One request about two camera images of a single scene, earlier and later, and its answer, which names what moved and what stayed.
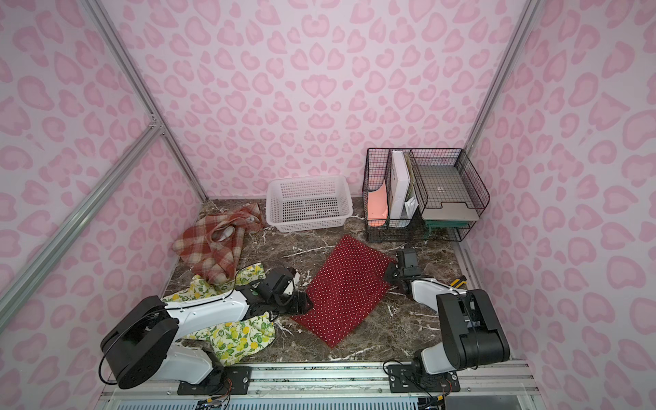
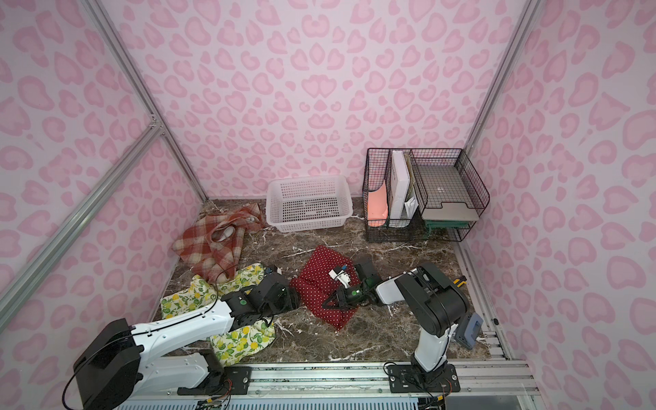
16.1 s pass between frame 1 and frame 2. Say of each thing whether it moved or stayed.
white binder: stayed
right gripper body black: moved
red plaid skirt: stayed
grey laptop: stayed
